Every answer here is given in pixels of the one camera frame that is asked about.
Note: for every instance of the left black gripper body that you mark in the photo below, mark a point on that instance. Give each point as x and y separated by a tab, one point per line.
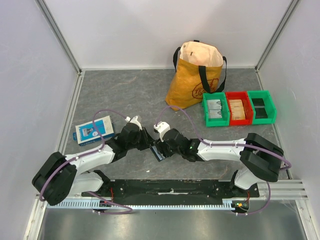
137	143

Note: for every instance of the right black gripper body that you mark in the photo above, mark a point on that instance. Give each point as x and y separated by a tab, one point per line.
161	148

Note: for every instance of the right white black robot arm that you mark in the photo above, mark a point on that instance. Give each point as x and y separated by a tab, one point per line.
261	158

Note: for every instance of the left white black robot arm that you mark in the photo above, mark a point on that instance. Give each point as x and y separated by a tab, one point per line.
62	175

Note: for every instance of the blue white card box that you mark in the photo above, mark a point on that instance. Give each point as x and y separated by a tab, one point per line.
86	133

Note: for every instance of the silver cards stack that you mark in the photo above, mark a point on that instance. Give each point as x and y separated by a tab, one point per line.
214	108

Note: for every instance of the gold cards stack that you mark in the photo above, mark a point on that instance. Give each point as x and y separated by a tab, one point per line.
237	109

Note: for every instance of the black cards stack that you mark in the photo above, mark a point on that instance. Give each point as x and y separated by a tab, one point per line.
259	107

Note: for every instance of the left green plastic bin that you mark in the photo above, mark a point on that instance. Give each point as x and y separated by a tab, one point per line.
224	121

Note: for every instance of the green plastic bin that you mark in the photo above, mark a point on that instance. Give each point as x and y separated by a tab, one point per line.
224	121
269	106

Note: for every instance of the red plastic bin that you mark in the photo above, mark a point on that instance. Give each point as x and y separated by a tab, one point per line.
247	106

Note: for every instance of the yellow tote bag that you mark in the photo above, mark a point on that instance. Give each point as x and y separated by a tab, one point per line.
198	67

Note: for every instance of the right green plastic bin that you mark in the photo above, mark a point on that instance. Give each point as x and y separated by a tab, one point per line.
269	106

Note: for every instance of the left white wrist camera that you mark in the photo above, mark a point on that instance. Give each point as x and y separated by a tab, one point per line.
135	120

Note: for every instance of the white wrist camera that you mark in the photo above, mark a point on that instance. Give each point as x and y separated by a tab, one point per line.
161	128
135	120

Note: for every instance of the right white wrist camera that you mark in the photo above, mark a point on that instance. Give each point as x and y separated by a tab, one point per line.
161	128

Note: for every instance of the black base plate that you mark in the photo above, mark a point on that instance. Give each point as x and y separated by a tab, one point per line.
131	187

